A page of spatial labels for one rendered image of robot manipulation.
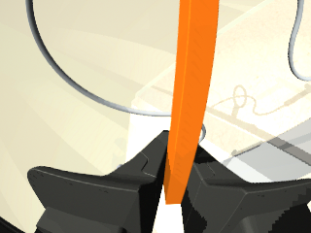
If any orange handle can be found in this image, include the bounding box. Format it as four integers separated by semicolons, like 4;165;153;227
163;0;219;205

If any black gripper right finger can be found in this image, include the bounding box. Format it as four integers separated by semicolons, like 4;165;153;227
180;144;311;233

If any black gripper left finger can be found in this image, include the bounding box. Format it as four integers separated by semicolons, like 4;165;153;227
27;131;170;233

